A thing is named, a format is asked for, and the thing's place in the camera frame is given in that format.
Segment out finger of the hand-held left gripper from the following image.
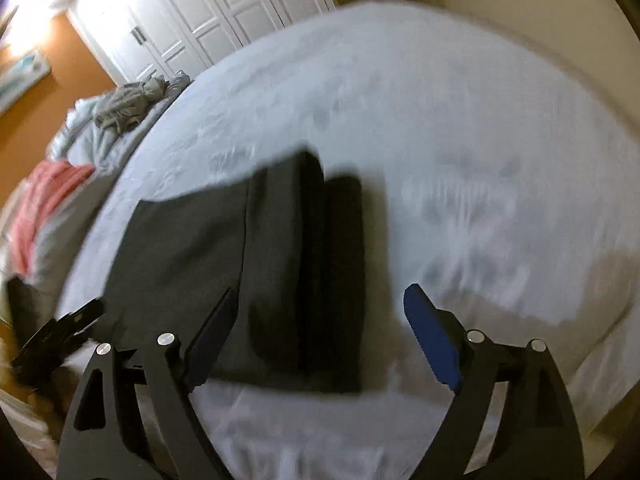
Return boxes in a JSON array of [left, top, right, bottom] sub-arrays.
[[49, 298, 107, 348]]

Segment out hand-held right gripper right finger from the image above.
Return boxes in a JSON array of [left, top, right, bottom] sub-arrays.
[[403, 283, 586, 480]]

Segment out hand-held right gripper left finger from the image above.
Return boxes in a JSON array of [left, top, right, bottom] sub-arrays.
[[56, 287, 237, 480]]

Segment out dark grey pants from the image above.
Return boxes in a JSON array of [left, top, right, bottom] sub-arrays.
[[97, 148, 364, 394]]

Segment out coral pink blanket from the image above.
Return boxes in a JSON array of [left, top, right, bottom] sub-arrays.
[[10, 160, 96, 277]]

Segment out light grey duvet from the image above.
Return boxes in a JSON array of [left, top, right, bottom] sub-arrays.
[[0, 72, 194, 292]]

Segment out bed with floral sheet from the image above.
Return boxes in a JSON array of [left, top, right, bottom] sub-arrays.
[[50, 0, 637, 480]]

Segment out crumpled grey garment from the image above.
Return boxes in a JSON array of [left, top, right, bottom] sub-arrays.
[[92, 75, 169, 134]]

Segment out white panelled wardrobe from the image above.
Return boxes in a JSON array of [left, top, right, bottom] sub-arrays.
[[67, 0, 337, 87]]

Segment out framed feather wall painting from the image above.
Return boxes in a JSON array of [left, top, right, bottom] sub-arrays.
[[0, 47, 54, 117]]

